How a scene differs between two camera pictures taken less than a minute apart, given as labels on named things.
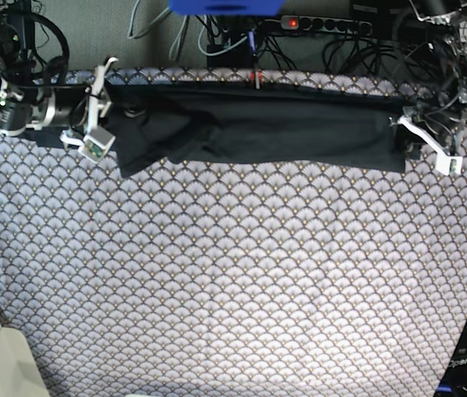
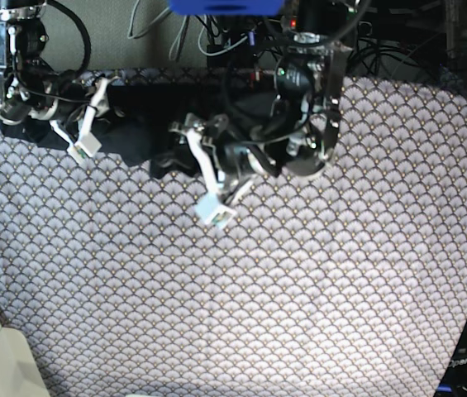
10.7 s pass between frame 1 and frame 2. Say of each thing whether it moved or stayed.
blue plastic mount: stayed
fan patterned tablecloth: stayed
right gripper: moved
